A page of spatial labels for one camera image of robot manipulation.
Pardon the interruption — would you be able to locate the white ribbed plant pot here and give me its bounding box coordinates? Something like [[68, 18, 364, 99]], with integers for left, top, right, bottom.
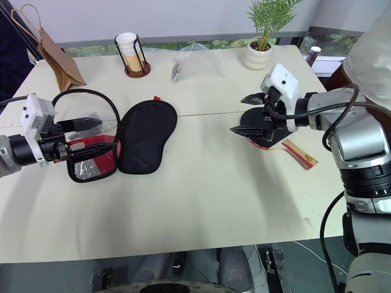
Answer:
[[243, 40, 274, 71]]

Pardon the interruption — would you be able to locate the purple drink can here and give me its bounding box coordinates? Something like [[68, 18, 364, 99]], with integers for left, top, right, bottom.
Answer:
[[306, 46, 322, 65]]

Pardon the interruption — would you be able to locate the person in white shirt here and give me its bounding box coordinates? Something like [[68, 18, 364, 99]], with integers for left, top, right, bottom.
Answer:
[[327, 5, 391, 106]]

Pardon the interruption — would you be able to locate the black wire cup holder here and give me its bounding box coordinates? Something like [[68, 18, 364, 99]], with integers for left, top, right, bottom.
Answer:
[[114, 31, 152, 79]]

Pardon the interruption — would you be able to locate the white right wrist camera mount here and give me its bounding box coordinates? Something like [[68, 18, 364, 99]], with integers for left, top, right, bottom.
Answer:
[[260, 63, 300, 132]]

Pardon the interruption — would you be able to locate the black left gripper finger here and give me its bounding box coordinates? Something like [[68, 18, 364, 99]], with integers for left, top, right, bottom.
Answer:
[[71, 117, 103, 133], [67, 143, 112, 162]]

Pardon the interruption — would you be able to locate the metal table leg bracket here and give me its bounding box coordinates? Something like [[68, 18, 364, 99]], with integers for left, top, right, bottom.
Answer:
[[265, 249, 293, 293]]

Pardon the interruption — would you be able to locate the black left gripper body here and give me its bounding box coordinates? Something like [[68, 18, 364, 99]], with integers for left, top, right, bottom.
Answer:
[[38, 120, 76, 165]]

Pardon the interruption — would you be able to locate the stack of paper cups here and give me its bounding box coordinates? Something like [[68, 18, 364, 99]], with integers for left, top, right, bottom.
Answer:
[[116, 32, 144, 71]]

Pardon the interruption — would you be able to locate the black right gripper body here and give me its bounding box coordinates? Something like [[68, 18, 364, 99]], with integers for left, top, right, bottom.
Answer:
[[263, 86, 290, 143]]

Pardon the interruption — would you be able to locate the white floor cable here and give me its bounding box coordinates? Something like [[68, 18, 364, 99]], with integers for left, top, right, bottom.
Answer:
[[292, 240, 349, 277]]

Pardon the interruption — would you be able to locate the brown paper bag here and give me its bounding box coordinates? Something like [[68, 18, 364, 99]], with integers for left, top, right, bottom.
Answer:
[[11, 4, 87, 93]]

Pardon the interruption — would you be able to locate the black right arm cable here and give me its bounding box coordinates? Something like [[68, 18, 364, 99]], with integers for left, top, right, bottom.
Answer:
[[264, 84, 371, 151]]

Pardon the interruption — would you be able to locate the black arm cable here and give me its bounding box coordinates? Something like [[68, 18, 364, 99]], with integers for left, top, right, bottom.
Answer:
[[264, 84, 371, 151], [0, 95, 29, 107]]

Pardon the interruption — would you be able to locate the clear plastic bag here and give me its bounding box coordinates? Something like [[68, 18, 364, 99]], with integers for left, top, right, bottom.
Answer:
[[170, 42, 227, 84]]

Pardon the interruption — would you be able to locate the green palm plant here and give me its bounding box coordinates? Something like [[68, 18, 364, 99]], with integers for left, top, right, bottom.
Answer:
[[245, 0, 304, 51]]

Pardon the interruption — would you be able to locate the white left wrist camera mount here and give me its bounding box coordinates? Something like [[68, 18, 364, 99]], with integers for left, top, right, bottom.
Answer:
[[20, 93, 56, 167]]

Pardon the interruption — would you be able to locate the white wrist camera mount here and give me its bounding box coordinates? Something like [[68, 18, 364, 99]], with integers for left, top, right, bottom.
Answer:
[[260, 63, 300, 132], [20, 93, 56, 167]]

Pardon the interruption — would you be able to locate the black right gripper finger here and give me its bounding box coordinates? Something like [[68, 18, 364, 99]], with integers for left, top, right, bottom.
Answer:
[[240, 92, 270, 107], [229, 125, 270, 139]]

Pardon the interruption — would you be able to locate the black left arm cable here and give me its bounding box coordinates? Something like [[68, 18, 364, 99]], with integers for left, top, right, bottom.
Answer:
[[0, 95, 29, 107]]

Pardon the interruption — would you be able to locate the dark blue chair back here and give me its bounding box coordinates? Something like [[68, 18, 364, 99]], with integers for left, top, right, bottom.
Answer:
[[0, 0, 42, 103]]

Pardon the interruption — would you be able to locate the black zip pouch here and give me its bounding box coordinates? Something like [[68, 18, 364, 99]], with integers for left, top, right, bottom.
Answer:
[[51, 89, 179, 184]]

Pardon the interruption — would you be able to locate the black robot body cable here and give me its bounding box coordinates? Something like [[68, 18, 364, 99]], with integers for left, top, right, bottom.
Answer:
[[319, 190, 353, 293]]

